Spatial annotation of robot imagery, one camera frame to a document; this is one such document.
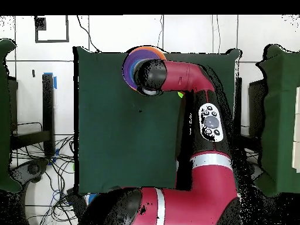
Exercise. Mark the green plastic cup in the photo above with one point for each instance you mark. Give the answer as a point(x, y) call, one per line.
point(180, 94)

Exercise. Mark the purple plastic bowl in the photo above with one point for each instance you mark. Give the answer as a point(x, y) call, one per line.
point(127, 72)

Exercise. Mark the blue plastic bowl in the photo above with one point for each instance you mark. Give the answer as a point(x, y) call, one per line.
point(132, 70)

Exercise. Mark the orange plastic bowl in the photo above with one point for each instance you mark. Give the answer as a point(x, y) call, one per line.
point(157, 49)

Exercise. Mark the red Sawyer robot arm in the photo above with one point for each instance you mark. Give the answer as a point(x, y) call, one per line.
point(199, 187)

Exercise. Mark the dark green tablecloth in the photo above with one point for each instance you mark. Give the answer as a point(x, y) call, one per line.
point(105, 140)

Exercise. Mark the black furniture panel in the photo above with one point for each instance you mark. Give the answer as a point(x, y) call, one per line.
point(13, 105)
point(255, 107)

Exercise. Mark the black box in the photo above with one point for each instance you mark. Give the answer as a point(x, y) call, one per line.
point(76, 202)

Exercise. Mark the dark grey office chair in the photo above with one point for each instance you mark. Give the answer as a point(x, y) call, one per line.
point(256, 172)
point(32, 168)

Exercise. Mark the green cloth side table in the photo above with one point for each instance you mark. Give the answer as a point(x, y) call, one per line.
point(4, 117)
point(281, 117)

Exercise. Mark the beige boxes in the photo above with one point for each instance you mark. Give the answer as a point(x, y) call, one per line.
point(297, 140)

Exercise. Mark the black post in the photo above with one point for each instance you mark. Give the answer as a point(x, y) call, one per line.
point(238, 105)

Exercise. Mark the black frame with blue tape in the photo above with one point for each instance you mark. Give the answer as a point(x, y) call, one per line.
point(48, 105)

